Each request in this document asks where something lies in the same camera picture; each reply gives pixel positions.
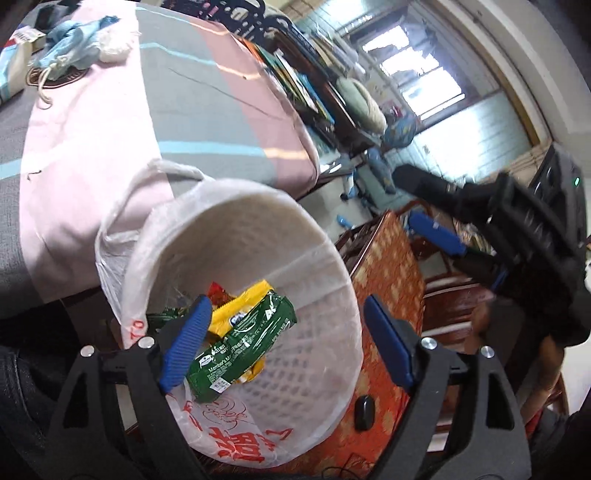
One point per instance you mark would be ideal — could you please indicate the blue face mask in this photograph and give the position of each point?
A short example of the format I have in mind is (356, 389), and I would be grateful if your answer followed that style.
(74, 41)

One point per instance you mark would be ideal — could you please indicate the blue children's chair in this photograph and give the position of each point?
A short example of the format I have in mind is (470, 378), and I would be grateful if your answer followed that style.
(401, 131)

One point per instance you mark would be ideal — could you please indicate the person's right hand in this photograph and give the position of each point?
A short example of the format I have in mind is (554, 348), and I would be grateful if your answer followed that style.
(551, 369)

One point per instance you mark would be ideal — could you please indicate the green beige cushion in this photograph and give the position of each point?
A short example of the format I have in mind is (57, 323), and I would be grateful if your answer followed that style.
(364, 101)

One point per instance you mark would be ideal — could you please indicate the white blue striped carton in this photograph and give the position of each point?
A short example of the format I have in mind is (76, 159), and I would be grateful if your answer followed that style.
(14, 69)

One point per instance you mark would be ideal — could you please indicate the dark wooden side table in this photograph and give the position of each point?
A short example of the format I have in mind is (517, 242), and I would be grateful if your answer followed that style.
(341, 124)

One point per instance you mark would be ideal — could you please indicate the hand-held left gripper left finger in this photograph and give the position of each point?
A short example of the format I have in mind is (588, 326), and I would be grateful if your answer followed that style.
(184, 344)

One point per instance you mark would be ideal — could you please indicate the window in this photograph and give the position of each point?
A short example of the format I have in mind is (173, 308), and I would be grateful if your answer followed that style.
(415, 83)

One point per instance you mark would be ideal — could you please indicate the green snack packet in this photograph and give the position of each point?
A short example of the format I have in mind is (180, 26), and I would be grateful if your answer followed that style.
(240, 350)

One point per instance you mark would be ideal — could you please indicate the white basket with plastic liner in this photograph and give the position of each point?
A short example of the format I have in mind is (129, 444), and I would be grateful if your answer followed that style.
(120, 240)

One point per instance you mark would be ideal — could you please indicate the wooden coffee table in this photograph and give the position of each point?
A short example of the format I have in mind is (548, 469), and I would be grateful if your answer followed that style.
(332, 161)

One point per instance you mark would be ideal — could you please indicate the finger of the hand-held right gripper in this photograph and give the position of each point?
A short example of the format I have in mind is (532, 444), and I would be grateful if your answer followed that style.
(438, 189)
(436, 233)

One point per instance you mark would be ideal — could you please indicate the green wrapper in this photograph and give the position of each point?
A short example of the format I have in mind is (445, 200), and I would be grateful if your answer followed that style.
(164, 319)

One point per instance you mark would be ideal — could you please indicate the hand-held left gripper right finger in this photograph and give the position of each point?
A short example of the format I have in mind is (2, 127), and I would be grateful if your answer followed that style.
(390, 344)

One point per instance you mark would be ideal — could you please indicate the white tissue wad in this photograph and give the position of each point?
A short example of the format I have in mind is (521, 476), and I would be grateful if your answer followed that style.
(113, 46)

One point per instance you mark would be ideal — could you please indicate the white plastic wastebasket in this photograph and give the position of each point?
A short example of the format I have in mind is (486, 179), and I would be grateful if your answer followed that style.
(286, 258)

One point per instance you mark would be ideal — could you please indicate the small blue toy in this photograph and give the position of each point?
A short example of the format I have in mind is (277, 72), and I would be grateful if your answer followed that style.
(344, 221)

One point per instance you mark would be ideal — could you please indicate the small black device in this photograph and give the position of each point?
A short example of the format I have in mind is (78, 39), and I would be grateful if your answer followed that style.
(364, 413)

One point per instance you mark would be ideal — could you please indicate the yellow snack packet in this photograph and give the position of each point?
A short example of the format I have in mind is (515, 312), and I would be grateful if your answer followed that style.
(231, 318)

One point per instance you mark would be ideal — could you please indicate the blue baby fence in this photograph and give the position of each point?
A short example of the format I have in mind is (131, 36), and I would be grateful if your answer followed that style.
(272, 18)

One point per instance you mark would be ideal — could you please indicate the stack of colourful books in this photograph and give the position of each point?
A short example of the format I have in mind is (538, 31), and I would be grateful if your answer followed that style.
(300, 87)

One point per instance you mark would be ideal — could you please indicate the striped tablecloth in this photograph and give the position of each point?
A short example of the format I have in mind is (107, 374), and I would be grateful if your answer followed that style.
(184, 115)

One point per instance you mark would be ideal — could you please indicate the red patterned seat cushion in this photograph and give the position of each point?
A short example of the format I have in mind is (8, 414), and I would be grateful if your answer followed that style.
(392, 277)

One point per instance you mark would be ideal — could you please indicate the wooden bench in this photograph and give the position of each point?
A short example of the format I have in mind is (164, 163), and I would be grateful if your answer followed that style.
(443, 295)

